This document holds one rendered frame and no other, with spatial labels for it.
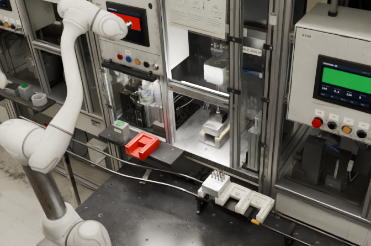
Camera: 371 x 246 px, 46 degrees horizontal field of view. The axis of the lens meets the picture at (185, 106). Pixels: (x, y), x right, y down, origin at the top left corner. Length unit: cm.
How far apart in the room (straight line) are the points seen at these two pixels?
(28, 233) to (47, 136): 186
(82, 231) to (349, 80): 132
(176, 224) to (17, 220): 158
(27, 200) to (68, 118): 209
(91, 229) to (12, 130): 60
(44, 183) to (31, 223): 160
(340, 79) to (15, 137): 128
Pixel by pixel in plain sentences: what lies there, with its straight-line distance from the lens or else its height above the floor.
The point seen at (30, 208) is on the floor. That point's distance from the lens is 373.
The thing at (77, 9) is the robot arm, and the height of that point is 187.
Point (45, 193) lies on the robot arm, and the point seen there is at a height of 115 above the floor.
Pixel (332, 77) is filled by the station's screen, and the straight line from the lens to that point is 181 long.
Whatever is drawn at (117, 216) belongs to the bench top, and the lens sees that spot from 253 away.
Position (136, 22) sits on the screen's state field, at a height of 166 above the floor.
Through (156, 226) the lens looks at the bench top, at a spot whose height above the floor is 68.
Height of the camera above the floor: 253
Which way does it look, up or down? 35 degrees down
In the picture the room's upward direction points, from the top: 4 degrees counter-clockwise
